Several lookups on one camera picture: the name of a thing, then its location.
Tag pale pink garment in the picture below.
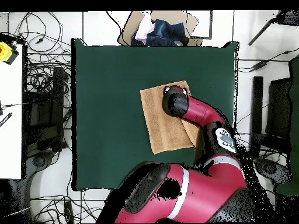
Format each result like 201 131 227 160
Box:
134 12 155 44

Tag black cable tangle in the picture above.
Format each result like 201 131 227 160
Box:
8 11 72 108

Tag tan terry towel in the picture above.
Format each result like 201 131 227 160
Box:
139 80 204 155

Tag yellow emergency stop button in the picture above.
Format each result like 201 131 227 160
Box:
0 41 20 65

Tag black label strip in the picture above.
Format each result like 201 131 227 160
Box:
0 112 13 128

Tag black power strip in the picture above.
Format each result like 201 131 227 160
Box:
64 201 74 223

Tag green cloth covered stand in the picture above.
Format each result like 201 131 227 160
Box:
276 54 299 195

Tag black metal frame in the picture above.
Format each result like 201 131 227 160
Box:
24 66 71 153
248 76 293 159

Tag black power adapter with cable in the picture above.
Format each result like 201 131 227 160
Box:
238 47 299 72

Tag black tripod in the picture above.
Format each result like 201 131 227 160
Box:
248 9 299 46

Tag white desk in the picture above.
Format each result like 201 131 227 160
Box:
0 44 24 180

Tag blue jeans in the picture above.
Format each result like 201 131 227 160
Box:
130 19 190 47

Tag dark green table cloth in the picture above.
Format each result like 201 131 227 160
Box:
71 38 239 192

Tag cardboard box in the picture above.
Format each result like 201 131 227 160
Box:
116 10 204 47

